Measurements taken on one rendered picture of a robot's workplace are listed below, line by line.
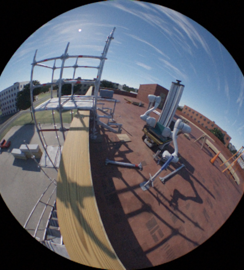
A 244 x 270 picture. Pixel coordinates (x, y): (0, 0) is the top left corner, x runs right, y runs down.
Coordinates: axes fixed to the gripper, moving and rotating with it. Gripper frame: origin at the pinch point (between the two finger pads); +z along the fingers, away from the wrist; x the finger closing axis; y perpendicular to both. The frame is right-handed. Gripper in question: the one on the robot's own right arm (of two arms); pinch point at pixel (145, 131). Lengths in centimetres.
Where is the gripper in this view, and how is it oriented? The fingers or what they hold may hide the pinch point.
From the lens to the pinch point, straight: 202.7
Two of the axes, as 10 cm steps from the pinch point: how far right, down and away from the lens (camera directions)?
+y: 8.5, -1.1, 5.2
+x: -4.8, -5.7, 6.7
